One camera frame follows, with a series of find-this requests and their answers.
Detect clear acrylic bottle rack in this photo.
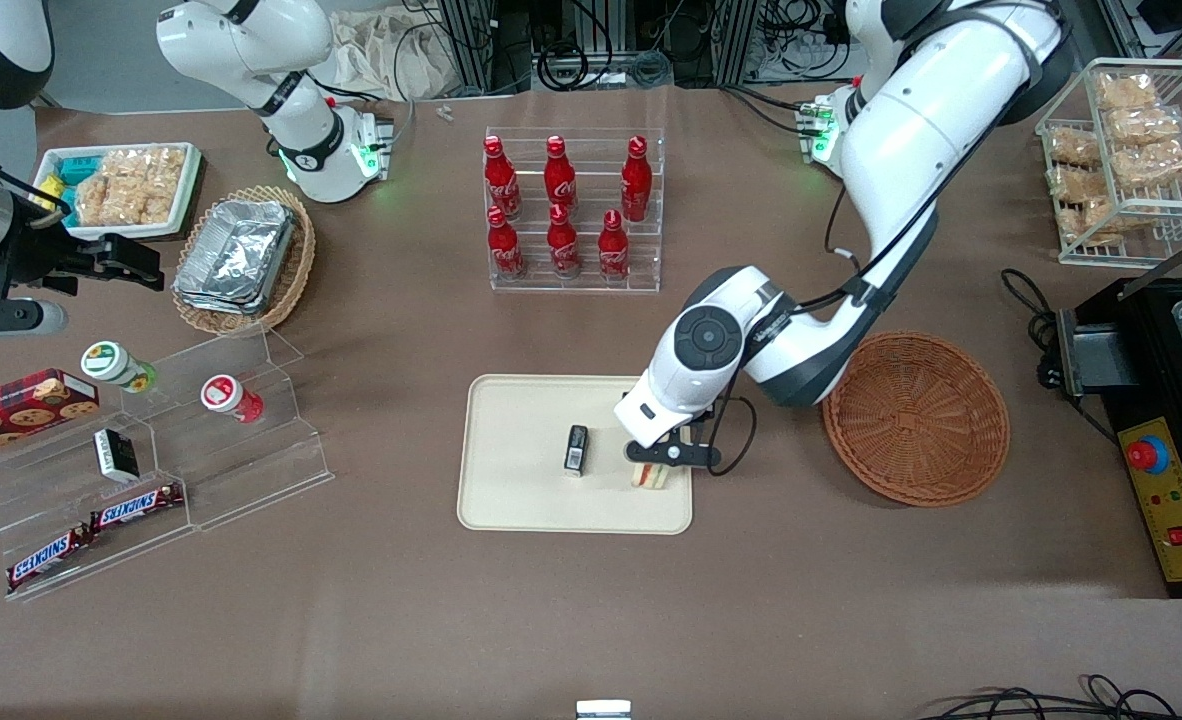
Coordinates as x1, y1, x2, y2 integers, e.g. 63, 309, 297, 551
483, 126, 665, 294

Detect Snickers chocolate bar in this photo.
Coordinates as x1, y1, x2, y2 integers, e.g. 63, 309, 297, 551
5, 524, 93, 592
88, 482, 185, 532

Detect black cables at right base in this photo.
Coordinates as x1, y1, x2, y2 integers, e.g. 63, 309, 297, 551
316, 70, 420, 143

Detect coiled black cable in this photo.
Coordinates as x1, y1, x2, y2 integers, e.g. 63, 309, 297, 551
535, 40, 593, 92

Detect black appliance power cable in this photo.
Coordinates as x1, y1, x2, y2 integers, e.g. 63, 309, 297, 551
1000, 267, 1118, 447

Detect red cola bottle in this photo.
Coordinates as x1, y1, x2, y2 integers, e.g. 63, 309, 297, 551
620, 136, 654, 223
486, 206, 528, 282
483, 135, 523, 222
597, 210, 633, 282
546, 204, 583, 279
543, 135, 580, 217

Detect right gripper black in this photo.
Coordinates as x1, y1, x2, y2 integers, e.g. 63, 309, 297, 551
0, 215, 166, 297

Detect white rectangular plastic tray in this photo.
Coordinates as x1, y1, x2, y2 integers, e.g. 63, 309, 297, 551
35, 142, 204, 242

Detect black countertop appliance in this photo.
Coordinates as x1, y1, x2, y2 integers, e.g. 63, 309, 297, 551
1055, 220, 1182, 602

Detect brown round wicker basket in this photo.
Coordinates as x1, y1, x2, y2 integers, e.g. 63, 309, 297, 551
822, 331, 1011, 508

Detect red cookie box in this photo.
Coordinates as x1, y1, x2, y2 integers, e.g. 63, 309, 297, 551
0, 368, 101, 464

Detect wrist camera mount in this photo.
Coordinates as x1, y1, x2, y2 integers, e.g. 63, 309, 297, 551
624, 439, 724, 475
0, 296, 68, 339

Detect beige cloth bag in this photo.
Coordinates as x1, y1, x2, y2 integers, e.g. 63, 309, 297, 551
333, 8, 453, 102

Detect beige rectangular serving tray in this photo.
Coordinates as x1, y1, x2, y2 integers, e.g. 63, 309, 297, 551
456, 374, 694, 536

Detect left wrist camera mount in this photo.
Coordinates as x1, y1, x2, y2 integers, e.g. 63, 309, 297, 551
624, 439, 724, 475

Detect black cables at left base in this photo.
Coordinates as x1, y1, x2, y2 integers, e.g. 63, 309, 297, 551
719, 82, 824, 138

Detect black cables at base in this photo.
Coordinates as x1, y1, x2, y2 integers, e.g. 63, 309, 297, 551
316, 70, 420, 143
719, 82, 824, 138

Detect red lid cup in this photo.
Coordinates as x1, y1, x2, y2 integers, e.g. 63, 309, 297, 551
200, 373, 265, 424

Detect light oval wicker basket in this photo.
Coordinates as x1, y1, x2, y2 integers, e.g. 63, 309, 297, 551
170, 185, 318, 337

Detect green lid cup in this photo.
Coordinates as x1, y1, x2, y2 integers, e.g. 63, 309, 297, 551
80, 340, 158, 394

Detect aluminium profile frame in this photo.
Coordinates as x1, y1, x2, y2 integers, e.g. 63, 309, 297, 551
709, 0, 758, 87
438, 0, 534, 97

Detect black floor cable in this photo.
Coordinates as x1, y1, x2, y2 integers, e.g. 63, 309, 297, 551
915, 674, 1182, 720

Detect red emergency stop button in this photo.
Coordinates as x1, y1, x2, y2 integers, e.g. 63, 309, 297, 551
1126, 436, 1171, 475

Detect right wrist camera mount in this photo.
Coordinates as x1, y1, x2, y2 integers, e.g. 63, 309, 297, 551
0, 296, 68, 339

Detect clear acrylic stepped shelf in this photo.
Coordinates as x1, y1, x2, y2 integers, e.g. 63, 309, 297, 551
0, 324, 336, 604

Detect clear bag of fried snacks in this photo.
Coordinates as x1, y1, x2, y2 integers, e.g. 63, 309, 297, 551
1049, 164, 1104, 203
1064, 198, 1124, 247
1045, 127, 1103, 167
1111, 140, 1182, 191
1094, 70, 1159, 111
1104, 104, 1182, 148

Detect aluminium foil tray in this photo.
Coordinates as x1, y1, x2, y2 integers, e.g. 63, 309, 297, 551
172, 285, 274, 318
175, 199, 298, 303

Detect clear bag of rice crackers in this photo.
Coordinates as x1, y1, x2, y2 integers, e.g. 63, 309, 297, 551
99, 147, 188, 199
74, 175, 174, 228

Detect small black white box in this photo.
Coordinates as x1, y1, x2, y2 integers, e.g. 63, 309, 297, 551
93, 427, 141, 484

